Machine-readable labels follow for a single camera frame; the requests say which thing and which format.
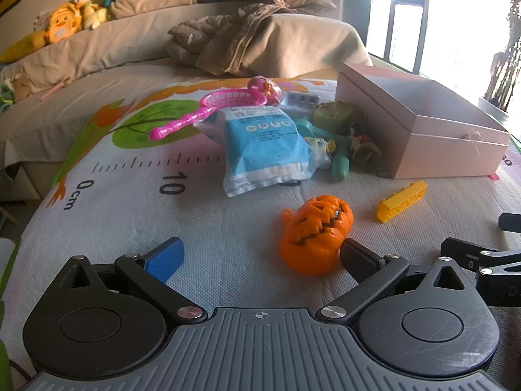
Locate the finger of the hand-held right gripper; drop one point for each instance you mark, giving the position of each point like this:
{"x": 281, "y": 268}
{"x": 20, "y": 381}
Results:
{"x": 511, "y": 222}
{"x": 460, "y": 250}

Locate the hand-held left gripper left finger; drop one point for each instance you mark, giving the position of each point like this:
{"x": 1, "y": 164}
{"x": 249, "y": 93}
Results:
{"x": 165, "y": 261}

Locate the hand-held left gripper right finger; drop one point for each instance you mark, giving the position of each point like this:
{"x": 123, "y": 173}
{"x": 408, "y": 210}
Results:
{"x": 358, "y": 260}

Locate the orange pumpkin toy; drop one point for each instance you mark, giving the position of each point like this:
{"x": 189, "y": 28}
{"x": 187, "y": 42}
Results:
{"x": 313, "y": 236}

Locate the yellow building block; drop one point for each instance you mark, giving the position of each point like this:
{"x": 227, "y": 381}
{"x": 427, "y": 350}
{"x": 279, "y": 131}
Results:
{"x": 401, "y": 201}

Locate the pink cardboard box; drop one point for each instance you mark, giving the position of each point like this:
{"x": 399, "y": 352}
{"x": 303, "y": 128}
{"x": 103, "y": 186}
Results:
{"x": 443, "y": 150}

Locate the brown and orange toy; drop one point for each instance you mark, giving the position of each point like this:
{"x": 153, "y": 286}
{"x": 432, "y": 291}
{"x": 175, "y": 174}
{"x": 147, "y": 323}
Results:
{"x": 366, "y": 152}

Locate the dark green toy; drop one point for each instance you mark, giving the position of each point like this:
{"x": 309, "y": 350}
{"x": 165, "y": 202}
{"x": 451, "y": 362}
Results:
{"x": 331, "y": 116}

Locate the white battery charger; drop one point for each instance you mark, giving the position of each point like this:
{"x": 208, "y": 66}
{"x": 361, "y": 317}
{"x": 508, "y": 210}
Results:
{"x": 299, "y": 101}

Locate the printed play mat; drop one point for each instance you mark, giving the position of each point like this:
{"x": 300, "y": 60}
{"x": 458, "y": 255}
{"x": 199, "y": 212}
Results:
{"x": 203, "y": 220}

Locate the white plant pot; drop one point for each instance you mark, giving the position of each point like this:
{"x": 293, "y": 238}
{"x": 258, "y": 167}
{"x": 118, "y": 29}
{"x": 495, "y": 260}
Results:
{"x": 494, "y": 110}

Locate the small white and yellow toy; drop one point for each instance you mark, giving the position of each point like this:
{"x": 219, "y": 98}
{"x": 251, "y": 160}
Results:
{"x": 317, "y": 144}

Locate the blue and white packet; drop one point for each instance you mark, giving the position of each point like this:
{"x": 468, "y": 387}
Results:
{"x": 260, "y": 150}

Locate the bare twig plant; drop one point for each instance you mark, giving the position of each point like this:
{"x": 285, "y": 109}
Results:
{"x": 502, "y": 73}

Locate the pink toy net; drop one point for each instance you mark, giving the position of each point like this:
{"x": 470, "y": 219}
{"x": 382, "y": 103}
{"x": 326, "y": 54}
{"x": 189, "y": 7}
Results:
{"x": 236, "y": 99}

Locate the pink pig toy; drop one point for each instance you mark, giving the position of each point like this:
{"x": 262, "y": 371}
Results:
{"x": 260, "y": 83}

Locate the pink pencil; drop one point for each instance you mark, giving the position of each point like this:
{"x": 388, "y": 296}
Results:
{"x": 55, "y": 89}

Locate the beige bed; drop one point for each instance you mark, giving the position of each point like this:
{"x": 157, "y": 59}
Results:
{"x": 81, "y": 57}

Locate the green and beige plush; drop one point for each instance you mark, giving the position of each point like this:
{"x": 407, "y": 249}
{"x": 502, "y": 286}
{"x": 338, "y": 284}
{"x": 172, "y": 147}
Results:
{"x": 14, "y": 89}

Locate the crumpled beige blanket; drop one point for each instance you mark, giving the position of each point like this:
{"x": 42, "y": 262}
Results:
{"x": 244, "y": 36}

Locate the yellow long plush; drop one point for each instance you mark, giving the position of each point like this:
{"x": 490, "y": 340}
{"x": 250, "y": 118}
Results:
{"x": 22, "y": 47}

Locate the orange duck backpack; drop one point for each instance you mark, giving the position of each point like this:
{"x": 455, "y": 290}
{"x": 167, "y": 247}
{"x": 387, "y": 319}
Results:
{"x": 63, "y": 24}

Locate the yellow duck plush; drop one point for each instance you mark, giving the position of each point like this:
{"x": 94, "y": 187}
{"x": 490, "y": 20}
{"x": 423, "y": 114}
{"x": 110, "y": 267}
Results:
{"x": 91, "y": 10}

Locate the black window frame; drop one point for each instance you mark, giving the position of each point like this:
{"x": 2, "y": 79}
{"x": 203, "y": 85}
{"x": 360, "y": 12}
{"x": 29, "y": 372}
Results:
{"x": 392, "y": 16}

